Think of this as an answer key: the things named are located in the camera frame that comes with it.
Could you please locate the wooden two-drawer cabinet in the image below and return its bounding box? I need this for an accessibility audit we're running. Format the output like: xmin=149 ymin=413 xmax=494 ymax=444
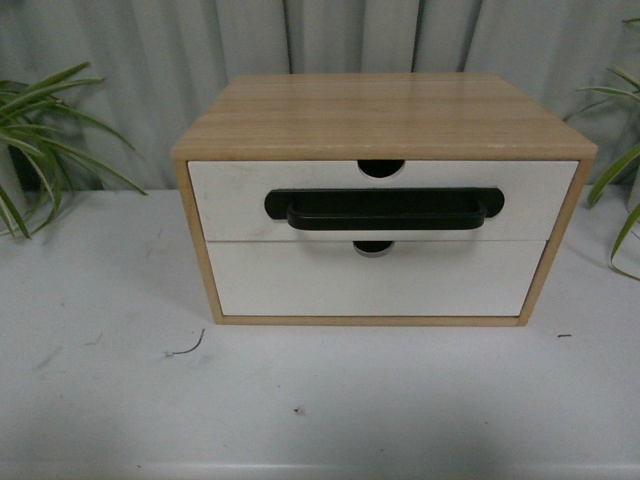
xmin=172 ymin=73 xmax=596 ymax=326

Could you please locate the black drawer handle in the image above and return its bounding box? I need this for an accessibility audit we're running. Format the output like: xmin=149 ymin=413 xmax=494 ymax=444
xmin=264 ymin=187 xmax=505 ymax=231

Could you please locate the white upper drawer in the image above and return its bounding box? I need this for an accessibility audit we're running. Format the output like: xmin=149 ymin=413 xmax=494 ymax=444
xmin=188 ymin=160 xmax=578 ymax=242

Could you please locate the small thin wire piece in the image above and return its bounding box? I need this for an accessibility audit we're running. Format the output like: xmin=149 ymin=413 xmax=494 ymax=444
xmin=164 ymin=328 xmax=207 ymax=357

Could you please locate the white lower drawer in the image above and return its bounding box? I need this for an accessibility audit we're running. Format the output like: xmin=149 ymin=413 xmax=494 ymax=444
xmin=208 ymin=241 xmax=545 ymax=316

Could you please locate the white drawer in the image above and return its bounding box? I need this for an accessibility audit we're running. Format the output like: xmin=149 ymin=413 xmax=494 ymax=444
xmin=208 ymin=241 xmax=545 ymax=316
xmin=188 ymin=160 xmax=578 ymax=242

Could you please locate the green plant on right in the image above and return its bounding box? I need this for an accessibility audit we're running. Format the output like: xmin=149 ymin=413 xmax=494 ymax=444
xmin=564 ymin=17 xmax=640 ymax=281

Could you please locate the green plant on left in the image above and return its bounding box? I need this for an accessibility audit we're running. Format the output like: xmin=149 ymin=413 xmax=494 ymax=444
xmin=1 ymin=62 xmax=145 ymax=240

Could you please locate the green plant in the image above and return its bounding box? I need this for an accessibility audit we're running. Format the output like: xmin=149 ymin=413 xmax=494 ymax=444
xmin=1 ymin=62 xmax=145 ymax=240
xmin=564 ymin=17 xmax=640 ymax=281

